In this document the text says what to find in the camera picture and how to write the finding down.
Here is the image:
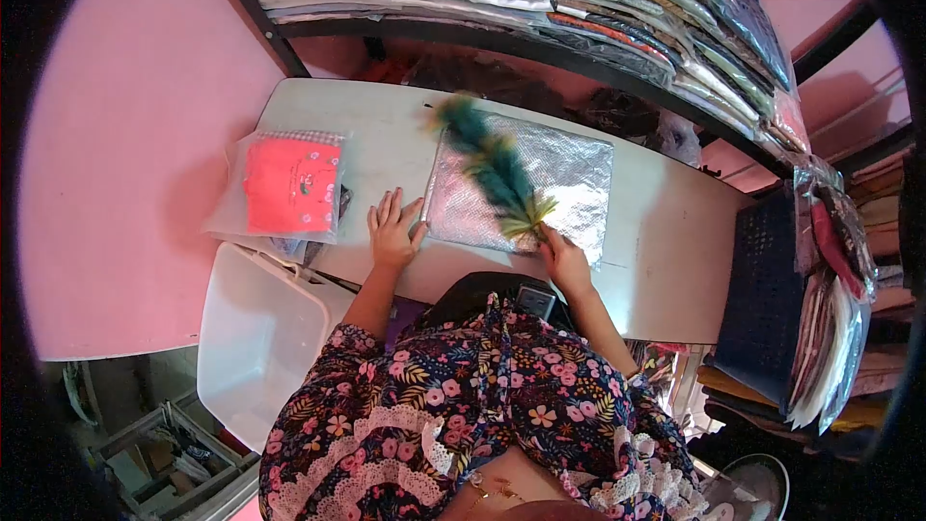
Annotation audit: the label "person's right hand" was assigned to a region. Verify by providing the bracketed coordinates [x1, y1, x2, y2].
[538, 223, 596, 298]

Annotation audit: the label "person's left hand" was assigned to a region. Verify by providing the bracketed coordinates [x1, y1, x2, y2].
[367, 187, 429, 270]

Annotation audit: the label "person's right fingers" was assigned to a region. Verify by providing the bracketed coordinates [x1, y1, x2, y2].
[538, 223, 567, 261]

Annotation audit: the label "silver foil bag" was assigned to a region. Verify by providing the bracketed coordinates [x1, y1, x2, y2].
[420, 111, 616, 270]

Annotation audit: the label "green feather duster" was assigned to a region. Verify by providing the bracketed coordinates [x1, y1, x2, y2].
[423, 93, 559, 243]

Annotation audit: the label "red garment in clear bag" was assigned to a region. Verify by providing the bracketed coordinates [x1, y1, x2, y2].
[202, 129, 351, 245]

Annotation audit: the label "white table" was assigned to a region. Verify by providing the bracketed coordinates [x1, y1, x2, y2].
[230, 77, 757, 346]

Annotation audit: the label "white plastic tub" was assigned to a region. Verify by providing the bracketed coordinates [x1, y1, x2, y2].
[197, 242, 357, 454]

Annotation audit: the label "person's body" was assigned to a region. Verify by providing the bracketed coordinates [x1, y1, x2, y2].
[258, 271, 711, 521]

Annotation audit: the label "dark blue plastic crate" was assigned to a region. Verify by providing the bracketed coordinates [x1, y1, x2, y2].
[712, 187, 813, 406]

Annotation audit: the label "black shelf of packed garments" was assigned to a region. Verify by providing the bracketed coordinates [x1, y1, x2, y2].
[203, 0, 880, 182]

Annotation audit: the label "stack of packed garments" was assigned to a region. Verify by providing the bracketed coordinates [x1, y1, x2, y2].
[785, 159, 880, 437]

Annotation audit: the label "grey crate with clutter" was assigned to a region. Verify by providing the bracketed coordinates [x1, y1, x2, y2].
[90, 398, 250, 521]

